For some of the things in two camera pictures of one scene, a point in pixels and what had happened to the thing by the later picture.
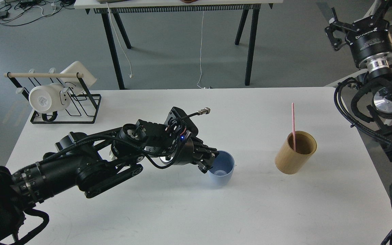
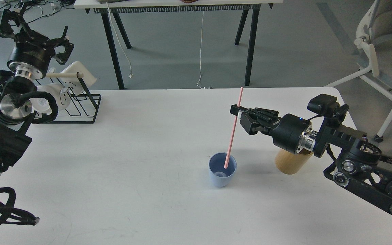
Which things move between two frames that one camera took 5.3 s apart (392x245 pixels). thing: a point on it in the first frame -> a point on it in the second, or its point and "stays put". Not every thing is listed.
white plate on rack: x=73 y=83 stays put
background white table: x=114 y=7 stays put
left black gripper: x=187 y=151 -> x=31 y=47
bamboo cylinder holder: x=288 y=162 stays put
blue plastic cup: x=221 y=173 stays put
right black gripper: x=372 y=46 -> x=286 y=136
